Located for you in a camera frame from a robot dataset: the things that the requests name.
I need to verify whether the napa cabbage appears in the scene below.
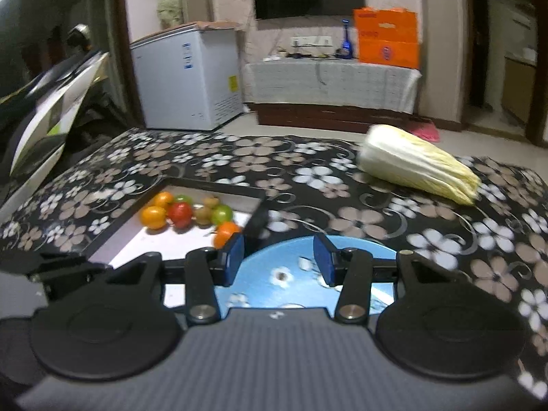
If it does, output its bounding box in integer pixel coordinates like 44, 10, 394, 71
357, 124, 482, 205

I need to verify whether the large orange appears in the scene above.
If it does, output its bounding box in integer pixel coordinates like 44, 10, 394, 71
141, 206, 167, 230

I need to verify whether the cardboard sheet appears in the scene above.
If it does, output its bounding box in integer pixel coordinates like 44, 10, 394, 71
163, 20, 241, 33

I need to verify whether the black box with white inside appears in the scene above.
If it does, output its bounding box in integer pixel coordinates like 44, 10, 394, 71
86, 175, 269, 310

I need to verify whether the red tomato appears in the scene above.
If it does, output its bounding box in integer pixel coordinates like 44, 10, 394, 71
167, 202, 193, 228

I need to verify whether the black floral tablecloth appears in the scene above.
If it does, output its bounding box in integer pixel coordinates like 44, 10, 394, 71
0, 126, 548, 403

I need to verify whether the white wall power strip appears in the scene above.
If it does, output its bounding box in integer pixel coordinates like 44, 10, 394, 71
291, 36, 333, 48

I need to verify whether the white and black scooter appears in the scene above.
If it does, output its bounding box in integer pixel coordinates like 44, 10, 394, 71
0, 23, 114, 189

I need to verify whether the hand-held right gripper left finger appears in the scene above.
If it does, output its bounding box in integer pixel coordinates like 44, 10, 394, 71
105, 233, 246, 323

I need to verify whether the blue floral plate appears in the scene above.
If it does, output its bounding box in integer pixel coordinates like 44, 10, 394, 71
213, 235, 400, 310

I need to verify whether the white checked cabinet cloth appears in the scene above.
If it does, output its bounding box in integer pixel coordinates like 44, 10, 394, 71
243, 57, 423, 114

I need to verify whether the pink slipper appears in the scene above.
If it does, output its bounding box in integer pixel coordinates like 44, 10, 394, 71
404, 121, 441, 143

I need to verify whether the wooden kitchen cabinet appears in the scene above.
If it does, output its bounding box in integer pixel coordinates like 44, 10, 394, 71
503, 49, 538, 126

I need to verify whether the white chest freezer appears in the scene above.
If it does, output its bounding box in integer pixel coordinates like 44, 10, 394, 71
130, 21, 246, 132

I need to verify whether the orange cardboard box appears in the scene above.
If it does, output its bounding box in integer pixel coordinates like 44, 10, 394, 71
353, 7, 420, 70

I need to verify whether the blue glass bottle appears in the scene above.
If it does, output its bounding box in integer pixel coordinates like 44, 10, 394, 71
340, 18, 354, 60

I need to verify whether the dark wooden tv cabinet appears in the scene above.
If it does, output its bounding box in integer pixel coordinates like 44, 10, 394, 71
247, 102, 464, 133

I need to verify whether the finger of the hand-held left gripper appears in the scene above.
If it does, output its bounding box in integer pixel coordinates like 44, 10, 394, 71
0, 250, 113, 287

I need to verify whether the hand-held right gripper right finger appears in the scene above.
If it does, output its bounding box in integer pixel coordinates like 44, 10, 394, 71
313, 234, 455, 324

